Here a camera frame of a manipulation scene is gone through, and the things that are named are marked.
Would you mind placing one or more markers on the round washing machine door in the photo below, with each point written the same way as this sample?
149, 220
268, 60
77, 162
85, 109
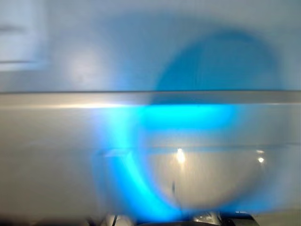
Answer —
211, 179

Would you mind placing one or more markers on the white detergent drawer panel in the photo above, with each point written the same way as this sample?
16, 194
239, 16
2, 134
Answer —
21, 44

